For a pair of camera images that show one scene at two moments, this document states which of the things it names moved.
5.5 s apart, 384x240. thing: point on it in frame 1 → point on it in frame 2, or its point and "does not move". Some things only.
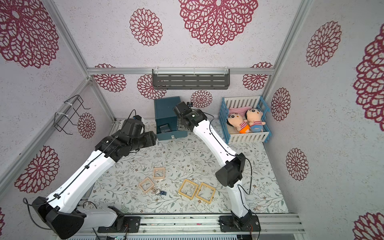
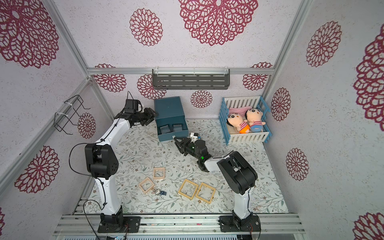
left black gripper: (150, 139) → (150, 115)
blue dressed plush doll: (254, 115) does not move
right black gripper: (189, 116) → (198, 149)
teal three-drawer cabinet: (164, 113) does not move
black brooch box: (164, 128) does not move
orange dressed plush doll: (236, 121) does not move
